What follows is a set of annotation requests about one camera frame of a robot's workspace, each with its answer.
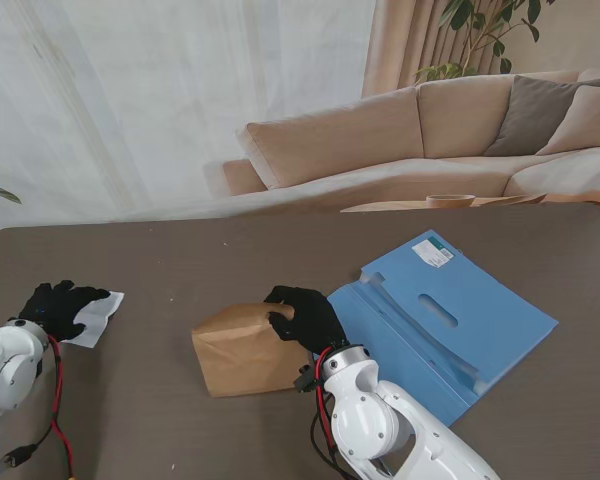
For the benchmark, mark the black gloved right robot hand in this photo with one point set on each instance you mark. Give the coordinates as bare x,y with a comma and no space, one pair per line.
312,320

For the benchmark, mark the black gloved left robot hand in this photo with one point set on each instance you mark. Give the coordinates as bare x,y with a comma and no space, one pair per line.
57,310

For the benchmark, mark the white lined letter paper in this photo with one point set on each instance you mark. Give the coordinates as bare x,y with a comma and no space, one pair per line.
100,315

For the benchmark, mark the brown paper envelope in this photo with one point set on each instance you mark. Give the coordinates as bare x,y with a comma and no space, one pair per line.
245,355

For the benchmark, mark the blue expanding file folder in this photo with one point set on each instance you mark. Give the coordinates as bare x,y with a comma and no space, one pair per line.
485,320

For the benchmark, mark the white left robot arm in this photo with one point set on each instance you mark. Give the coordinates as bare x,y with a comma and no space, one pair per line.
7,365

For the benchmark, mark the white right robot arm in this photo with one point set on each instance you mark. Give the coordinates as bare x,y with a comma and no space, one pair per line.
370,420

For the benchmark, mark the dark green plant leaves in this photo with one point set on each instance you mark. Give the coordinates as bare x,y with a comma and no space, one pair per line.
0,192

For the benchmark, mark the light wooden coffee table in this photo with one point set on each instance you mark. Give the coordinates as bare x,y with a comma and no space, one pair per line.
390,206

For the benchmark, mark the beige fabric sofa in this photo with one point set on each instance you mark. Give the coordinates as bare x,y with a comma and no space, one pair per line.
360,140

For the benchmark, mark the white sheer curtain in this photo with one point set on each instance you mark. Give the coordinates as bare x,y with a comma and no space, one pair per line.
155,100

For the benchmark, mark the beige pleated curtain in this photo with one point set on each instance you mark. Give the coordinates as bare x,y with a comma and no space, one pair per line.
395,45

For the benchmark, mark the grey sofa cushion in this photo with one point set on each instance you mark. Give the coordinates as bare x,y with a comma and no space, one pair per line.
530,120

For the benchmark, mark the beige sofa cushion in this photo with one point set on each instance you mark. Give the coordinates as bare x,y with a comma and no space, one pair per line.
587,122

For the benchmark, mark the green leafy houseplant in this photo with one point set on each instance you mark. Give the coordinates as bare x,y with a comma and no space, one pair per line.
480,25

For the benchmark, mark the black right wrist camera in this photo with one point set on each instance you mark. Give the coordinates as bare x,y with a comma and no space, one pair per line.
306,379

